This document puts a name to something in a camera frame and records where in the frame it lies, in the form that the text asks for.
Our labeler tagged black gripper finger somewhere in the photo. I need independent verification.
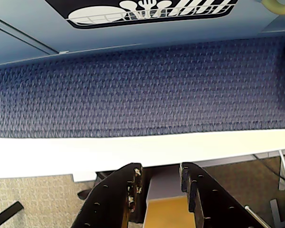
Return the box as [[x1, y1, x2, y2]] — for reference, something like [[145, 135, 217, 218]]
[[179, 161, 265, 228], [70, 162, 143, 228]]

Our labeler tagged light blue toy kitchen cabinet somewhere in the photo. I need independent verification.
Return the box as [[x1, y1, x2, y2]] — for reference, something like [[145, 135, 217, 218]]
[[0, 0, 285, 67]]

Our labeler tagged black chair base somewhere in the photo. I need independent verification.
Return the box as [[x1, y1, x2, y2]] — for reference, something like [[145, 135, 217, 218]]
[[77, 171, 115, 200]]

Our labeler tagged silver metal rod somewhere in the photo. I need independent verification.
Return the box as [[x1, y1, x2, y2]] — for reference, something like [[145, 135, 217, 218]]
[[244, 205, 269, 228]]

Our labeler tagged grey and yellow box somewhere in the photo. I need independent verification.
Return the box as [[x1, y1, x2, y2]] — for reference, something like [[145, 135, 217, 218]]
[[142, 163, 193, 228]]

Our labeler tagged black flat bar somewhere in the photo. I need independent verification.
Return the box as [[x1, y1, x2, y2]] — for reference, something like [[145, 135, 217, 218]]
[[0, 201, 23, 228]]

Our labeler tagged blue woven mat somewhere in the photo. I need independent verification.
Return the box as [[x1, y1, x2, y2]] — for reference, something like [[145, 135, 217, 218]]
[[0, 35, 285, 139]]

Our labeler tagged black white dish rack sticker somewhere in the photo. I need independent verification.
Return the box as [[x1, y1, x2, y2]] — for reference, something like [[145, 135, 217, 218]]
[[67, 0, 238, 30]]

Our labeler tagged grey metal bracket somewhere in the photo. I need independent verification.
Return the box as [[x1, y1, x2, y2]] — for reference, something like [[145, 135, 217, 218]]
[[269, 199, 280, 224]]

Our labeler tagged white cable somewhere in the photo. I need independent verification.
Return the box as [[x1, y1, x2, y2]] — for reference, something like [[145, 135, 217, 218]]
[[278, 149, 285, 182]]

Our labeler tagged yellow ring handle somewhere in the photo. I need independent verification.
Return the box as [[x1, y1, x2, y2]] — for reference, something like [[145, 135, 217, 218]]
[[261, 0, 285, 16]]

